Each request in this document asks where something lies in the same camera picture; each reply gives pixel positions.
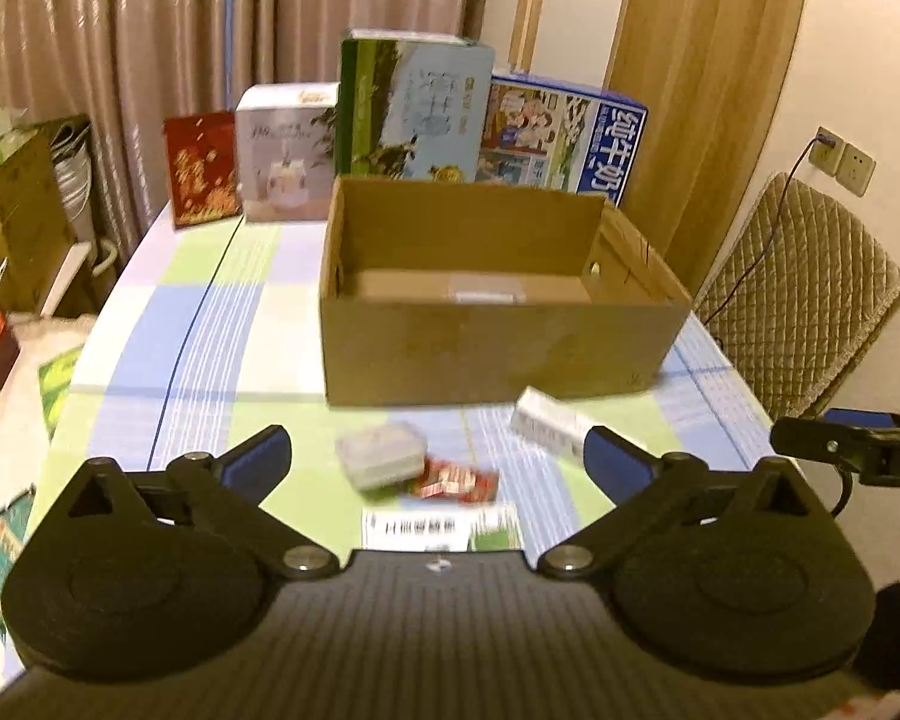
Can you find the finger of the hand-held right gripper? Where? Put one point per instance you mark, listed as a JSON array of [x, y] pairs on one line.
[[862, 417], [810, 439]]

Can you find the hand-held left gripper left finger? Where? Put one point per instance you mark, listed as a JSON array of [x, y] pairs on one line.
[[259, 457]]

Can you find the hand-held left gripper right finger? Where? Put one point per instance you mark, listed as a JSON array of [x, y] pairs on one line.
[[615, 461]]

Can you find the white ointment box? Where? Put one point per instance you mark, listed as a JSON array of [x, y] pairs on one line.
[[547, 420]]

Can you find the clear plastic box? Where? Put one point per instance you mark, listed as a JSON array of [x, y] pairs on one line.
[[382, 454]]

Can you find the red candy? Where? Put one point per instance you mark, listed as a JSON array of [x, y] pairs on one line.
[[457, 480]]

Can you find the green toothpaste box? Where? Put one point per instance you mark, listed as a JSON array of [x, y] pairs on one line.
[[420, 529]]

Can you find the checked tablecloth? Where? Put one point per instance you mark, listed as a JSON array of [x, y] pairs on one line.
[[210, 330]]

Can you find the chair with quilted cover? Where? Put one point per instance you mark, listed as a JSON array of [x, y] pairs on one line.
[[802, 292]]

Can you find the red gift box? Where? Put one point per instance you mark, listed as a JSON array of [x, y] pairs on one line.
[[202, 172]]

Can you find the white humidifier box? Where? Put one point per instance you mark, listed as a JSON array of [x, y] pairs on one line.
[[285, 157]]

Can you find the tall brown cardboard box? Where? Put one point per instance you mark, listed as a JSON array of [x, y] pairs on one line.
[[37, 225]]

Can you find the blue milk carton box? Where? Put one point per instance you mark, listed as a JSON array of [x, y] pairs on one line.
[[562, 135]]

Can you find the wooden door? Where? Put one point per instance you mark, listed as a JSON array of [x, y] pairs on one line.
[[705, 90]]

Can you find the green milk carton box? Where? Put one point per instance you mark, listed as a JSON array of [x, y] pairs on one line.
[[412, 105]]

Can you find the beige curtain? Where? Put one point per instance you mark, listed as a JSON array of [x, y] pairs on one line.
[[195, 52]]

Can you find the wooden slat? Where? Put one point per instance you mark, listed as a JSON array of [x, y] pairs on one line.
[[529, 30]]

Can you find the wall socket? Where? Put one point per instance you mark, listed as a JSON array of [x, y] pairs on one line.
[[825, 150], [856, 169]]

